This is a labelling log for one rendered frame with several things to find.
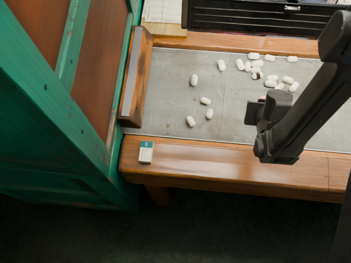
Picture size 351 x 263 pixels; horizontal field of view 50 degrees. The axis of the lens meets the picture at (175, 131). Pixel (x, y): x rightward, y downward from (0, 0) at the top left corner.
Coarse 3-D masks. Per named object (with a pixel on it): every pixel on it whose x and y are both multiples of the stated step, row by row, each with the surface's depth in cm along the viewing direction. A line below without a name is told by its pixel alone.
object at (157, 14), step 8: (152, 0) 123; (160, 0) 123; (168, 0) 123; (176, 0) 123; (144, 8) 122; (152, 8) 122; (160, 8) 122; (168, 8) 122; (176, 8) 122; (144, 16) 121; (152, 16) 121; (160, 16) 121; (168, 16) 121; (176, 16) 121
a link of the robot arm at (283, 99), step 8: (272, 96) 81; (280, 96) 82; (288, 96) 82; (264, 104) 84; (272, 104) 81; (280, 104) 79; (288, 104) 79; (264, 112) 84; (272, 112) 81; (280, 112) 80; (272, 120) 81; (280, 120) 81; (256, 136) 83; (256, 144) 80; (256, 152) 80
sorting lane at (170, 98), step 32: (160, 64) 120; (192, 64) 120; (288, 64) 118; (320, 64) 118; (160, 96) 116; (192, 96) 116; (224, 96) 116; (256, 96) 115; (128, 128) 113; (160, 128) 113; (192, 128) 112; (224, 128) 112; (320, 128) 111
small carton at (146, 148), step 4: (144, 144) 107; (148, 144) 107; (152, 144) 107; (140, 148) 106; (144, 148) 106; (148, 148) 106; (152, 148) 106; (140, 152) 106; (144, 152) 106; (148, 152) 106; (152, 152) 107; (140, 156) 106; (144, 156) 106; (148, 156) 106; (152, 156) 107; (140, 160) 105; (144, 160) 105; (148, 160) 105
